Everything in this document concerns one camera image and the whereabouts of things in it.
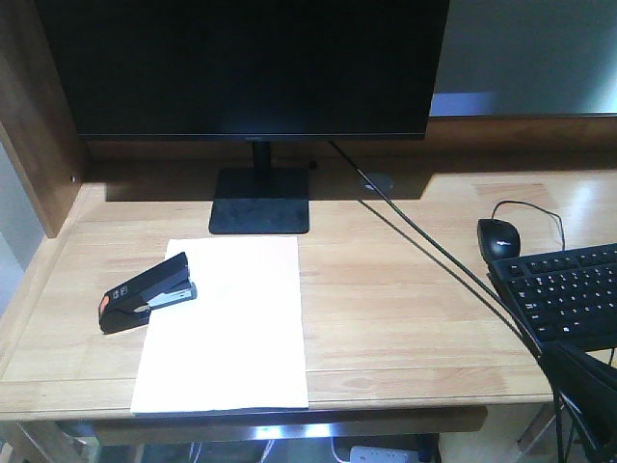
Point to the white paper sheet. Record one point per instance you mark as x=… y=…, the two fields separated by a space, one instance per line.
x=240 y=343

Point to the black stapler orange button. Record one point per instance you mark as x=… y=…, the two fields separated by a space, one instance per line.
x=130 y=304

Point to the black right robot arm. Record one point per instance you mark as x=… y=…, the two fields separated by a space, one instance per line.
x=588 y=387

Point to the black computer monitor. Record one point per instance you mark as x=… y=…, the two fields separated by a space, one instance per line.
x=252 y=71

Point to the black computer mouse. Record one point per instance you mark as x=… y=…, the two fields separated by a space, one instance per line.
x=497 y=239

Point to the white power strip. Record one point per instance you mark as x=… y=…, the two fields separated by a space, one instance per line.
x=414 y=448

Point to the black computer keyboard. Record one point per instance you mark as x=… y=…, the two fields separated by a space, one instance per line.
x=566 y=295

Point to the grey desk cable grommet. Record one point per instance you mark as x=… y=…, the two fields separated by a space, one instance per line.
x=382 y=181

